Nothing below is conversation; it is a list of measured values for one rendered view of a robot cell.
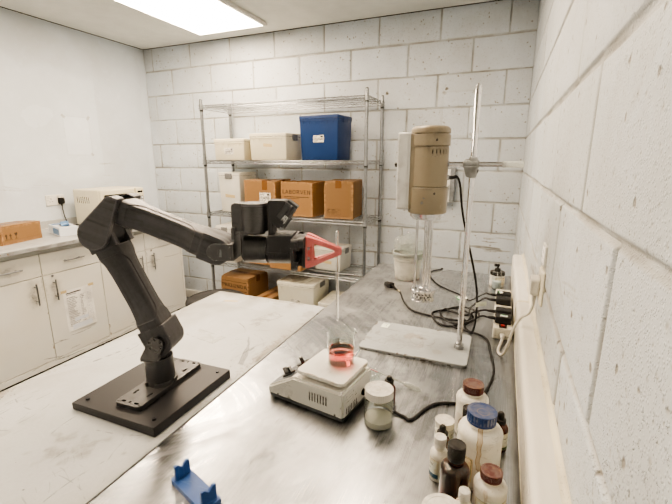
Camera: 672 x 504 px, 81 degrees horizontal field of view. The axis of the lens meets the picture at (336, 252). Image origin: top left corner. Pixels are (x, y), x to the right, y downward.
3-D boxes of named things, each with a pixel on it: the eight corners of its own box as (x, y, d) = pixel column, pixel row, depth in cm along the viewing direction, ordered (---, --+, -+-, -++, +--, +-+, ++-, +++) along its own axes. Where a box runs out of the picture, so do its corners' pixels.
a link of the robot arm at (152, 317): (188, 337, 93) (119, 210, 87) (175, 351, 87) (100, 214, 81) (166, 346, 94) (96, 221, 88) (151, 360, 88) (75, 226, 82)
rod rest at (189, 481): (170, 483, 67) (168, 465, 66) (189, 471, 69) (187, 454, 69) (203, 517, 61) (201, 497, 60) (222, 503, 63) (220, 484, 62)
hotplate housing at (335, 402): (267, 396, 92) (266, 364, 90) (301, 370, 103) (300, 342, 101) (352, 429, 80) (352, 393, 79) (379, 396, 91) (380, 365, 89)
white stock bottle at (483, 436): (497, 466, 71) (504, 401, 68) (499, 498, 64) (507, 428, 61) (455, 457, 73) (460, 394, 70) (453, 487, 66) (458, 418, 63)
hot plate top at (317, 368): (295, 373, 86) (295, 369, 86) (325, 350, 96) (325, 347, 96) (343, 389, 80) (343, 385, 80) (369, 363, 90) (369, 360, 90)
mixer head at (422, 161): (388, 219, 108) (391, 125, 102) (398, 214, 117) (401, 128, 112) (443, 222, 102) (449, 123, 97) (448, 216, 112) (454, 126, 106)
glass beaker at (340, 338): (321, 368, 87) (321, 332, 86) (334, 355, 93) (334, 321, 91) (350, 375, 85) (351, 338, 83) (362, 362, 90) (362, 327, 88)
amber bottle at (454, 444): (453, 520, 60) (458, 458, 58) (432, 499, 64) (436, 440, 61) (473, 507, 62) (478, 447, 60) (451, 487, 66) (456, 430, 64)
